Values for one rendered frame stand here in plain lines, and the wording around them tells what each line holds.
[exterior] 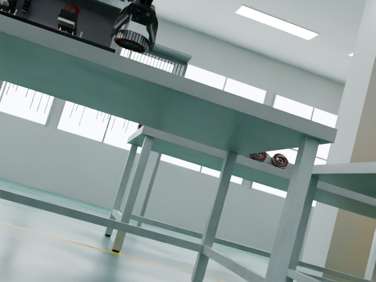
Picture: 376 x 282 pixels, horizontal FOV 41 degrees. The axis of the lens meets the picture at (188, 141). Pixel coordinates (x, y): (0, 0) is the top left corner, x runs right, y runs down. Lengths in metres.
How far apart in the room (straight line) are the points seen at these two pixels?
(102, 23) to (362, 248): 3.92
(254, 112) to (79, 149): 6.68
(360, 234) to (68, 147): 4.79
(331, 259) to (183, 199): 3.74
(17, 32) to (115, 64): 0.30
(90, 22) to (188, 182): 6.44
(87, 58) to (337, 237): 4.03
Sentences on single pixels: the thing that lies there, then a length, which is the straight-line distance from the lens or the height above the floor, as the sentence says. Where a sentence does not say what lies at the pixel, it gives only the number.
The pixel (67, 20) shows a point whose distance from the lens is 1.88.
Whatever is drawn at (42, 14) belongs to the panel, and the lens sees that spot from 2.13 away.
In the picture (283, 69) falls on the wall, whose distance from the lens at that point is 9.13.
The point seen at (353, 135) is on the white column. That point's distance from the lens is 5.36.
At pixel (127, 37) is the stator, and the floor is 0.81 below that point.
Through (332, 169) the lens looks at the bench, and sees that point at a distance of 2.47.
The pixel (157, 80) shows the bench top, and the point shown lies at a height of 0.71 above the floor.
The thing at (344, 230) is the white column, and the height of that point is 0.57.
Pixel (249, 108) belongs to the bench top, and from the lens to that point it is 1.63.
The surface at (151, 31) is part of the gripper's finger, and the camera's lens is 1.60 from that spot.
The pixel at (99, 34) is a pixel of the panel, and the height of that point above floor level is 0.93.
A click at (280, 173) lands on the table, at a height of 0.72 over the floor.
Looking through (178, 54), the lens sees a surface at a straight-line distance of 5.42.
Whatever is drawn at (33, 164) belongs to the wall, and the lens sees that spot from 8.21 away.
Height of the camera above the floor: 0.35
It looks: 7 degrees up
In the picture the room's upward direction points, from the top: 16 degrees clockwise
